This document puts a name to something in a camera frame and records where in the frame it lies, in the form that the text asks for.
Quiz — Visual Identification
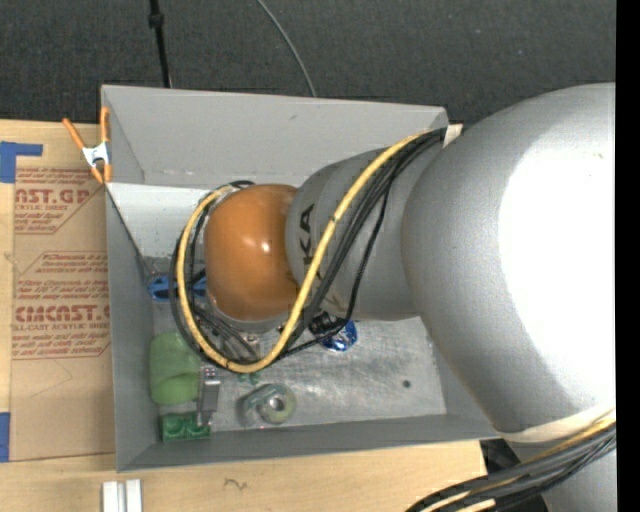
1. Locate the pale grey metal gripper finger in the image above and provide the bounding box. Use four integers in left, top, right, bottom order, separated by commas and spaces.
196, 365, 222, 428

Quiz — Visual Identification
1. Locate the blue and white plastic object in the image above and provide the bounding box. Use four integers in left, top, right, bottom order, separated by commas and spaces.
147, 272, 177, 302

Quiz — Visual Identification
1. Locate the grey metal ring-shaped part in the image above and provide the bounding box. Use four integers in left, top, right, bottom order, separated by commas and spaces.
235, 383, 298, 428

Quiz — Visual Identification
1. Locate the brown cardboard board, red print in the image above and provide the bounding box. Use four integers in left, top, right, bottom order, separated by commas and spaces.
0, 118, 117, 462

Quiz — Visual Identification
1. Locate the grey metal bin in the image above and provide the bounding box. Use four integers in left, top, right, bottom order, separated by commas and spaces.
99, 83, 499, 474

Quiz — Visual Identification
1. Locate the blue shiny round object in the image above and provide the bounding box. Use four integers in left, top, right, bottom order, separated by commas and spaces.
321, 319, 359, 354

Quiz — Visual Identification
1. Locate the dark green toy brick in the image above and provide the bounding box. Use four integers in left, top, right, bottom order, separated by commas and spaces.
159, 413, 212, 443

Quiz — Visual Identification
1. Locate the light green soft sponge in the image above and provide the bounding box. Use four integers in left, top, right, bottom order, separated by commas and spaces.
148, 331, 203, 406

